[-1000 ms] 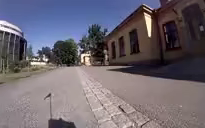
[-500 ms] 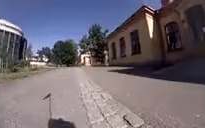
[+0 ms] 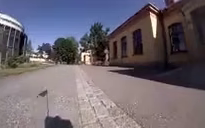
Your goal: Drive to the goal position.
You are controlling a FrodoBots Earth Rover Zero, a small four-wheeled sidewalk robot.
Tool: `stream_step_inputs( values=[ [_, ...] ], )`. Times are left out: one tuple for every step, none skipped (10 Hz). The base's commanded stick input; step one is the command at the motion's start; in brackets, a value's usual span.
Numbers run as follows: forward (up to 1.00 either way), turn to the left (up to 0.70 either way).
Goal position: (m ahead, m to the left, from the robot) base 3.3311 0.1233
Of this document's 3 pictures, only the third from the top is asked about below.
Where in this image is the small pale building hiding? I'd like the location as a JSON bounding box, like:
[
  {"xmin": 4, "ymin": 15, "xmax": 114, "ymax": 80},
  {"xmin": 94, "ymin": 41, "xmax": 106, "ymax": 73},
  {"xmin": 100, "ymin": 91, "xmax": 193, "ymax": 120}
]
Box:
[{"xmin": 80, "ymin": 49, "xmax": 95, "ymax": 66}]

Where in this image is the tall green tree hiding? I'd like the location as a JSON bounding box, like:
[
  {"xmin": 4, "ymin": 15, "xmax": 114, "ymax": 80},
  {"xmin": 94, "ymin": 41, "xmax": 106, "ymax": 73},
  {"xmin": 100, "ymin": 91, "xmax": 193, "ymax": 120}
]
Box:
[{"xmin": 79, "ymin": 22, "xmax": 111, "ymax": 66}]

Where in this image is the clump of green trees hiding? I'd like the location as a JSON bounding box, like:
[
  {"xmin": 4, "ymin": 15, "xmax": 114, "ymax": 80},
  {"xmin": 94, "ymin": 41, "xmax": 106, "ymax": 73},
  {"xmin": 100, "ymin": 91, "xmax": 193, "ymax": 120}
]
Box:
[{"xmin": 52, "ymin": 36, "xmax": 80, "ymax": 65}]

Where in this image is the cobblestone strip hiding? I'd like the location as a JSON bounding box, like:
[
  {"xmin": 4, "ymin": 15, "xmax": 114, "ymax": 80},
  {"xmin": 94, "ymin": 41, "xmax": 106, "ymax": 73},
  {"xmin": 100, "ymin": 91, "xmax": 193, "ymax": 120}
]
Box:
[{"xmin": 73, "ymin": 64, "xmax": 143, "ymax": 128}]

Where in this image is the yellow building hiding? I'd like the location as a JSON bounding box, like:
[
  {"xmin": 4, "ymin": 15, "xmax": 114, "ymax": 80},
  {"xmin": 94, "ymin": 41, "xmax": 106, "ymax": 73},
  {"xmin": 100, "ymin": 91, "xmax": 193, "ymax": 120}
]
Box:
[{"xmin": 107, "ymin": 0, "xmax": 205, "ymax": 73}]

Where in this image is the grey asphalt road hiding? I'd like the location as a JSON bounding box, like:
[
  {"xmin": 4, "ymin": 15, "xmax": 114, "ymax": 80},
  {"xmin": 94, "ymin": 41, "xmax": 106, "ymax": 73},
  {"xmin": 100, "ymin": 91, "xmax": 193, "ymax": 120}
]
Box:
[{"xmin": 0, "ymin": 63, "xmax": 205, "ymax": 128}]

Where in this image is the green bush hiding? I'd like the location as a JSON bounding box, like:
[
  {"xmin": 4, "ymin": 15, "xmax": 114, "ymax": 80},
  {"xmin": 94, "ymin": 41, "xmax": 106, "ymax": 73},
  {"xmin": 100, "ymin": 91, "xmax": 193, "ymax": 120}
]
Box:
[{"xmin": 4, "ymin": 54, "xmax": 31, "ymax": 69}]

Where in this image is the dry grass area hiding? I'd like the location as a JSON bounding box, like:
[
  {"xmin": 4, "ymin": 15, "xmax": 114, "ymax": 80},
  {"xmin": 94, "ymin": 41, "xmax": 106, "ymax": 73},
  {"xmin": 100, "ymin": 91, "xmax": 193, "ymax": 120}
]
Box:
[{"xmin": 0, "ymin": 61, "xmax": 56, "ymax": 79}]

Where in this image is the tall white building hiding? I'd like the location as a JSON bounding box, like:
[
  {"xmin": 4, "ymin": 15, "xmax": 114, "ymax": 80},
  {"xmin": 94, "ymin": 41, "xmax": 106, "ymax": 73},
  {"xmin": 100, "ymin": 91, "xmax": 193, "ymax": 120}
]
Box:
[{"xmin": 0, "ymin": 12, "xmax": 28, "ymax": 67}]

